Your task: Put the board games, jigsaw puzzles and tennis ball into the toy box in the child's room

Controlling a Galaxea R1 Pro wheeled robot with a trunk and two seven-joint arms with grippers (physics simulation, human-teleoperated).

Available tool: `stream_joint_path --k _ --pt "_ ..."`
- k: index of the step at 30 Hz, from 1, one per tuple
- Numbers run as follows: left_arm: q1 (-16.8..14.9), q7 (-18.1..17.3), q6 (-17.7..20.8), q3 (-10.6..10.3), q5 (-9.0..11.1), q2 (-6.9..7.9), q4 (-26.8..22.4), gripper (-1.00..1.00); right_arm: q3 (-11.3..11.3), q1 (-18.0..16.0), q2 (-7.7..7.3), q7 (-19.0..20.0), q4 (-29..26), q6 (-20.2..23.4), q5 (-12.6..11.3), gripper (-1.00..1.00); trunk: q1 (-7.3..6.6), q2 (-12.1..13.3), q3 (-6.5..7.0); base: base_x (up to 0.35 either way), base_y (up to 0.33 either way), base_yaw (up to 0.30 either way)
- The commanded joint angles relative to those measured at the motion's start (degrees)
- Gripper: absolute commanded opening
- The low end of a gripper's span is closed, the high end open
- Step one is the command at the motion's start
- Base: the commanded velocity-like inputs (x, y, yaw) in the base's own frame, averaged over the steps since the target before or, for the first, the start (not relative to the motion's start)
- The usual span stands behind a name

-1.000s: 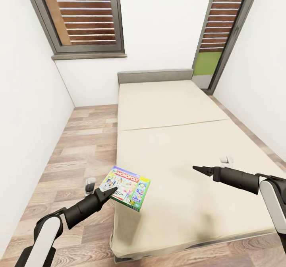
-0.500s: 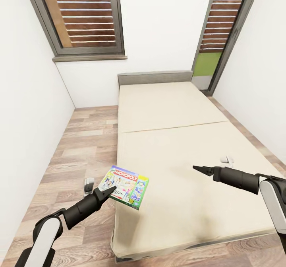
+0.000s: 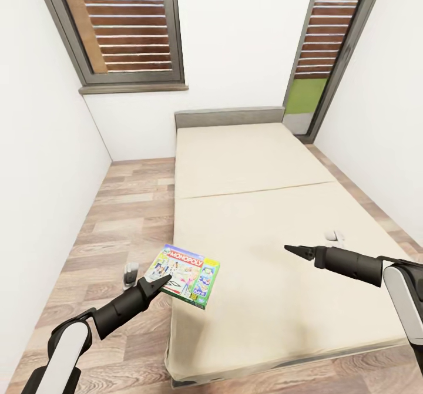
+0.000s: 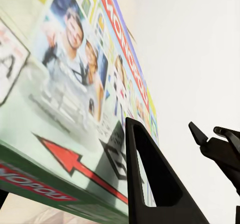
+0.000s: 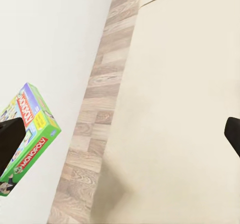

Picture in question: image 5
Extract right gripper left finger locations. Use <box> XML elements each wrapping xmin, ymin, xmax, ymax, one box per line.
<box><xmin>0</xmin><ymin>117</ymin><xmax>26</xmax><ymax>177</ymax></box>

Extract board game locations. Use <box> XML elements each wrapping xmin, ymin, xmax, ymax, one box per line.
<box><xmin>0</xmin><ymin>82</ymin><xmax>62</xmax><ymax>197</ymax></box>

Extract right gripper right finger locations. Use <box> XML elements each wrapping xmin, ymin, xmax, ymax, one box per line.
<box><xmin>224</xmin><ymin>117</ymin><xmax>240</xmax><ymax>157</ymax></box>

